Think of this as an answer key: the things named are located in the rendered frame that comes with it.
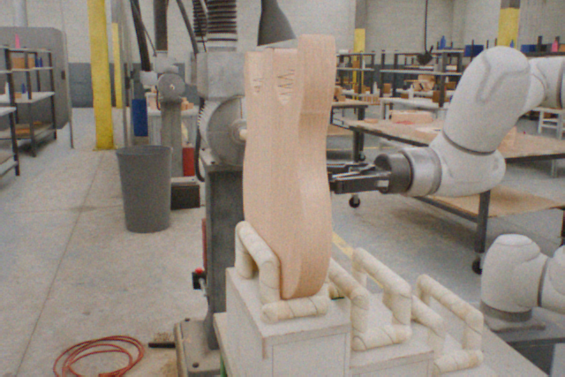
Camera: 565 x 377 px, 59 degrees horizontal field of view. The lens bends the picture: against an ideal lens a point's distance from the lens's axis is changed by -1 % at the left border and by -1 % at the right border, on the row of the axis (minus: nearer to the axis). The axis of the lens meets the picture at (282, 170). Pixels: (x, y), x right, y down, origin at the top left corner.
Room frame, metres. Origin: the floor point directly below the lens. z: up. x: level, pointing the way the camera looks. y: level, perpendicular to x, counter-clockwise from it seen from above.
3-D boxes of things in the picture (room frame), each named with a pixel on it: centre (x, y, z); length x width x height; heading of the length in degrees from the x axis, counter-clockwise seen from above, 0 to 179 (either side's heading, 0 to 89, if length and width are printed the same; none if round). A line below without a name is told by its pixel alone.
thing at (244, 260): (0.89, 0.07, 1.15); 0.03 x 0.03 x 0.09
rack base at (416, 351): (0.88, -0.15, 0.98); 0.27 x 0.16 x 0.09; 19
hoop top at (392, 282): (0.89, -0.19, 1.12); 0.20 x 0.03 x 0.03; 18
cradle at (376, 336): (0.79, -0.18, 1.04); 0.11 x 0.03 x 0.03; 109
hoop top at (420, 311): (0.91, -0.26, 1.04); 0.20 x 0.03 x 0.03; 18
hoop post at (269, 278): (0.73, 0.02, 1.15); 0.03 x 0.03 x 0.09
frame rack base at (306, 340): (0.83, 0.00, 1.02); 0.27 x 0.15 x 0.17; 19
